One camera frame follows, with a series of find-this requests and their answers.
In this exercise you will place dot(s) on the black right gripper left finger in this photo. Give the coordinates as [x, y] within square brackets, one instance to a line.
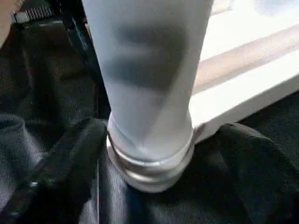
[51, 177]

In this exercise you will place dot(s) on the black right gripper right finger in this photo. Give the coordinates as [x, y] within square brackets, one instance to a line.
[261, 172]

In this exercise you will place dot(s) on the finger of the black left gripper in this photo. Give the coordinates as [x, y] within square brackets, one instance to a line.
[84, 51]

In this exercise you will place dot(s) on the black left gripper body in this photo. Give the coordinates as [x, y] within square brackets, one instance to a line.
[42, 11]

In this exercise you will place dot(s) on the white plastic table leg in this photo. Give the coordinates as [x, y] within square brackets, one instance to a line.
[149, 70]

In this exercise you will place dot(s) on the white plastic table top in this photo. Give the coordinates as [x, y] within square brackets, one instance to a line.
[243, 60]

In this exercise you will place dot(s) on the black table mat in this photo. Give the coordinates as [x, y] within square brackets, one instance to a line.
[46, 93]

